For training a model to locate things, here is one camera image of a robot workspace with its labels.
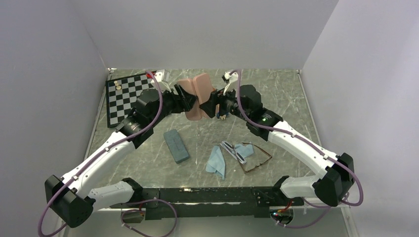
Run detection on grey-blue glasses case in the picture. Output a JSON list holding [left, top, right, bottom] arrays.
[[164, 129, 190, 164]]

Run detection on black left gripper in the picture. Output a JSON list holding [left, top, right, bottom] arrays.
[[150, 84, 198, 127]]

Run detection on white-framed sunglasses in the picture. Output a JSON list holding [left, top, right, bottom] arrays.
[[220, 141, 247, 164]]

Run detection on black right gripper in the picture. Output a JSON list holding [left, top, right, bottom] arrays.
[[200, 83, 250, 122]]

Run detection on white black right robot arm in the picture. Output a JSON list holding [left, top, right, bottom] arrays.
[[196, 85, 359, 207]]

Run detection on pink glasses case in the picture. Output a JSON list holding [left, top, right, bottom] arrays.
[[177, 73, 215, 121]]

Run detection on black white chessboard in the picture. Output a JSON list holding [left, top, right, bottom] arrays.
[[105, 73, 153, 128]]

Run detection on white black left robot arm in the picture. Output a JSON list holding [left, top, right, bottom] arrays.
[[44, 80, 200, 228]]

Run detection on light blue cleaning cloth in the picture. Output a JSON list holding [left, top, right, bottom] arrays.
[[206, 146, 226, 180]]

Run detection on cream toy cart blue wheels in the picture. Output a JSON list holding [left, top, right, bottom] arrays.
[[216, 112, 229, 120]]

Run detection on brown-framed sunglasses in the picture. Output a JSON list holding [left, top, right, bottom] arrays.
[[238, 142, 273, 174]]

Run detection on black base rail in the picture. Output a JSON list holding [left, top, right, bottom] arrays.
[[111, 186, 304, 220]]

